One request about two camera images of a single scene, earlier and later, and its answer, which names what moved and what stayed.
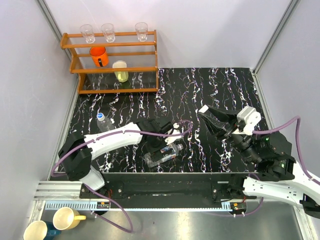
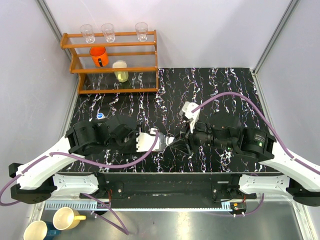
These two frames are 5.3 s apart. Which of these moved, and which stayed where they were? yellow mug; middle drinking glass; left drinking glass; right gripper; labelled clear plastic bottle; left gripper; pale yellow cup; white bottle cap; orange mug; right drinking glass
Moved: left gripper; right gripper; white bottle cap; labelled clear plastic bottle
Stayed: right drinking glass; left drinking glass; pale yellow cup; orange mug; yellow mug; middle drinking glass
